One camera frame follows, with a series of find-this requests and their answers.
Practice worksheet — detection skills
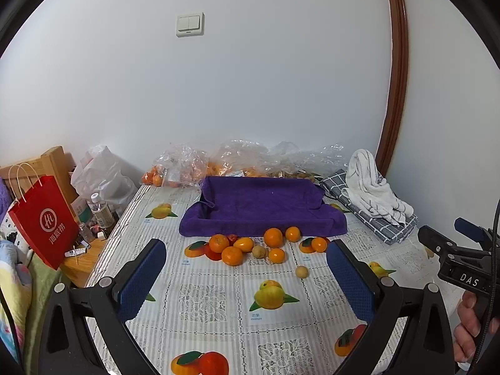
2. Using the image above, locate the small round orange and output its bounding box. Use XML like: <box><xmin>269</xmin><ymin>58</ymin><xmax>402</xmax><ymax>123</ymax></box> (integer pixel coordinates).
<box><xmin>311</xmin><ymin>237</ymin><xmax>330</xmax><ymax>253</ymax></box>

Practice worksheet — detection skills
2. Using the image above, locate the tan longan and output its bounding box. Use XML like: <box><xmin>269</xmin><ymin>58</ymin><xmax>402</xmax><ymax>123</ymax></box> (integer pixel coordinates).
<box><xmin>295</xmin><ymin>266</ymin><xmax>309</xmax><ymax>279</ymax></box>

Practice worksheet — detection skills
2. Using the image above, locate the small orange kumquat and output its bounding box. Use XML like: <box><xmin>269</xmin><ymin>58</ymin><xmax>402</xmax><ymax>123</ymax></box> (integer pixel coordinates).
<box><xmin>268</xmin><ymin>248</ymin><xmax>287</xmax><ymax>264</ymax></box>

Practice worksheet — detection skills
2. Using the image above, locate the big round orange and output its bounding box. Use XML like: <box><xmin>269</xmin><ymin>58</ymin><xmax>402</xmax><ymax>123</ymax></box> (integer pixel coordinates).
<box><xmin>263</xmin><ymin>228</ymin><xmax>284</xmax><ymax>248</ymax></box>

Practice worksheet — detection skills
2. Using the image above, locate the large orange mandarin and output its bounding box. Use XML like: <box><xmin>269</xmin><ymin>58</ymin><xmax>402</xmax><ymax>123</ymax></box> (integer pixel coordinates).
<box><xmin>208</xmin><ymin>234</ymin><xmax>231</xmax><ymax>254</ymax></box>

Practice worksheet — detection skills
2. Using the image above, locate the brown longan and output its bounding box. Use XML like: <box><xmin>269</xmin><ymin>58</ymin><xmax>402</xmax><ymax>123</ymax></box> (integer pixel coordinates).
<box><xmin>252</xmin><ymin>245</ymin><xmax>267</xmax><ymax>259</ymax></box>

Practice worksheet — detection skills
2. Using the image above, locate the small red fruit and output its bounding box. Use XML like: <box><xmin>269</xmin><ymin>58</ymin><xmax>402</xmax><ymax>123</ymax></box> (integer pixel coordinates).
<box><xmin>227</xmin><ymin>234</ymin><xmax>238</xmax><ymax>244</ymax></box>

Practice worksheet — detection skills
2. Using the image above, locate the oval orange kumquat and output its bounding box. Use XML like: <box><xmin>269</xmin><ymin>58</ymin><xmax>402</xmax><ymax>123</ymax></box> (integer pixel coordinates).
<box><xmin>233</xmin><ymin>237</ymin><xmax>254</xmax><ymax>253</ymax></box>

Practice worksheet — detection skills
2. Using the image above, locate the person's right hand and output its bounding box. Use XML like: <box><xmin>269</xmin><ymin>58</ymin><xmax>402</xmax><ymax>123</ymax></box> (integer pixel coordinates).
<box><xmin>453</xmin><ymin>290</ymin><xmax>481</xmax><ymax>362</ymax></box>

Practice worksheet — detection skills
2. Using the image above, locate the wooden side table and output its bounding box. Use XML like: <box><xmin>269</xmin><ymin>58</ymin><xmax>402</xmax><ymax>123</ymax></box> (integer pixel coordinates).
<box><xmin>60</xmin><ymin>240</ymin><xmax>107</xmax><ymax>288</ymax></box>

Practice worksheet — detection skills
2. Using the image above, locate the grey checked cloth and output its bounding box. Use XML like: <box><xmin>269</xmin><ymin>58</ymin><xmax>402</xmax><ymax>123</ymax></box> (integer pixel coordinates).
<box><xmin>318</xmin><ymin>168</ymin><xmax>418</xmax><ymax>246</ymax></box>

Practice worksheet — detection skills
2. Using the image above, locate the clear plastic bottle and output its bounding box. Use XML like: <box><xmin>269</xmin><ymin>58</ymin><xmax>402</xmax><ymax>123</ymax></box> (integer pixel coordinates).
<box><xmin>89</xmin><ymin>192</ymin><xmax>115</xmax><ymax>230</ymax></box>

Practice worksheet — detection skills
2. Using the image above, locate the white striped towel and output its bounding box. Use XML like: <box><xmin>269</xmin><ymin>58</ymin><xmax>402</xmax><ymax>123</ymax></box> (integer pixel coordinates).
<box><xmin>346</xmin><ymin>149</ymin><xmax>414</xmax><ymax>223</ymax></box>

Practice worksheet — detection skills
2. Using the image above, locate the red paper bag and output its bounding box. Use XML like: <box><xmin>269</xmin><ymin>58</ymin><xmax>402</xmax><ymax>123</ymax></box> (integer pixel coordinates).
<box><xmin>8</xmin><ymin>175</ymin><xmax>79</xmax><ymax>270</ymax></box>

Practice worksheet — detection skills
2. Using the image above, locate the white plastic bag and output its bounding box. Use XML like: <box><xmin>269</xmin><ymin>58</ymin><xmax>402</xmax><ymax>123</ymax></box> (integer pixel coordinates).
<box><xmin>70</xmin><ymin>145</ymin><xmax>137</xmax><ymax>216</ymax></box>

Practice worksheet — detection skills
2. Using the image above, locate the purple towel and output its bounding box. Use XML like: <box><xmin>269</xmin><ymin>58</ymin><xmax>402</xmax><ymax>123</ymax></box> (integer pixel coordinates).
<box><xmin>179</xmin><ymin>176</ymin><xmax>348</xmax><ymax>237</ymax></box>

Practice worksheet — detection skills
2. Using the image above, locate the clear bag of oranges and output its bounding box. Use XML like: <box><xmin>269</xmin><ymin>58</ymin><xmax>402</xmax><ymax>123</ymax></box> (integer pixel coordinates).
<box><xmin>141</xmin><ymin>144</ymin><xmax>208</xmax><ymax>188</ymax></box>

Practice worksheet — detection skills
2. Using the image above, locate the clear bag of longans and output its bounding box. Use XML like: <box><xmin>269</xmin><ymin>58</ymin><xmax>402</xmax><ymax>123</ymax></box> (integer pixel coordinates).
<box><xmin>268</xmin><ymin>141</ymin><xmax>347</xmax><ymax>180</ymax></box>

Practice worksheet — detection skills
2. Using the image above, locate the clear bag of kumquats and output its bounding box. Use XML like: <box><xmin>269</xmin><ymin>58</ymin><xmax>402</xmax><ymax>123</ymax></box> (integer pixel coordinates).
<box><xmin>206</xmin><ymin>140</ymin><xmax>271</xmax><ymax>177</ymax></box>

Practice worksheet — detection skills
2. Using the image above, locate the black cable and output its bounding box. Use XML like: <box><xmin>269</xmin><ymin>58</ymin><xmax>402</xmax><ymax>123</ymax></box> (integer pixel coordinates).
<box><xmin>466</xmin><ymin>198</ymin><xmax>500</xmax><ymax>375</ymax></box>

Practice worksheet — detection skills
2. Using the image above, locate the brown door frame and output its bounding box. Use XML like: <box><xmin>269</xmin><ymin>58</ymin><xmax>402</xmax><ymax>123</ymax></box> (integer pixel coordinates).
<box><xmin>375</xmin><ymin>0</ymin><xmax>409</xmax><ymax>176</ymax></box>

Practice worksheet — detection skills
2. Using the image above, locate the white light switch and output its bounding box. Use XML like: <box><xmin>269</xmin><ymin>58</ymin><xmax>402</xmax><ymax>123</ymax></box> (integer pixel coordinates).
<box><xmin>175</xmin><ymin>12</ymin><xmax>205</xmax><ymax>37</ymax></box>

